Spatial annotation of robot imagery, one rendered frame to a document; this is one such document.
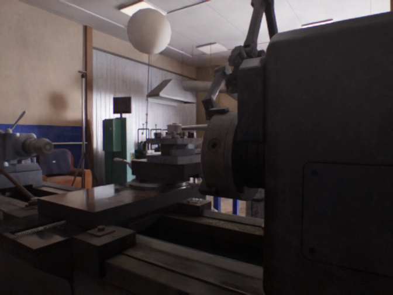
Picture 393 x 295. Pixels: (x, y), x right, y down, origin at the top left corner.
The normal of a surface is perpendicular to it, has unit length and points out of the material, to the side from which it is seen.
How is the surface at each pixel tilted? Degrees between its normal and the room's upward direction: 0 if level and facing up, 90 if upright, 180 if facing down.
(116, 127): 90
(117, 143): 90
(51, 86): 90
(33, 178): 90
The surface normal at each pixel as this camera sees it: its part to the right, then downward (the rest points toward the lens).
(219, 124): -0.40, -0.65
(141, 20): -0.06, 0.23
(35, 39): 0.84, 0.02
